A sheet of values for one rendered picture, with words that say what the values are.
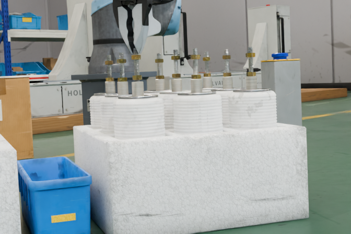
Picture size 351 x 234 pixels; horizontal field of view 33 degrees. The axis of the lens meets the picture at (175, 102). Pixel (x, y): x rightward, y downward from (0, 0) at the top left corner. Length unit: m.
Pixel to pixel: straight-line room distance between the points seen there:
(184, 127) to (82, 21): 2.61
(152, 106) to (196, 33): 7.10
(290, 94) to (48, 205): 0.65
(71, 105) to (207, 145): 2.36
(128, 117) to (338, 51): 5.89
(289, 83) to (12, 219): 0.72
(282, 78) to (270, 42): 3.57
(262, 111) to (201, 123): 0.13
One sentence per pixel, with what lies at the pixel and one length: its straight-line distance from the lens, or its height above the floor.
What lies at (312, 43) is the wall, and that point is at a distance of 7.06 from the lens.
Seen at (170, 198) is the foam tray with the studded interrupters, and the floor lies 0.07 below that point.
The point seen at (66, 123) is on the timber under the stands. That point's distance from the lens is 3.30.
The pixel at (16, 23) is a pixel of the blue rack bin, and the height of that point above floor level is 0.85.
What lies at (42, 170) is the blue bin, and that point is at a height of 0.09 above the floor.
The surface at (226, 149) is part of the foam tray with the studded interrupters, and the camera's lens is 1.11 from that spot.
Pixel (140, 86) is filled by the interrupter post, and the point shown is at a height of 0.27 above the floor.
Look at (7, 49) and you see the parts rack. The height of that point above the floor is 0.59.
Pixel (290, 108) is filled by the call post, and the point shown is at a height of 0.20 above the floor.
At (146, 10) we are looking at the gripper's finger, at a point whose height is 0.41.
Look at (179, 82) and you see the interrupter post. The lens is 1.26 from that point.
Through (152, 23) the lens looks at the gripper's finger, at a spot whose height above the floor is 0.39.
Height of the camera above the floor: 0.30
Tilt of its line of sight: 3 degrees down
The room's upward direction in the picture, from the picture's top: 2 degrees counter-clockwise
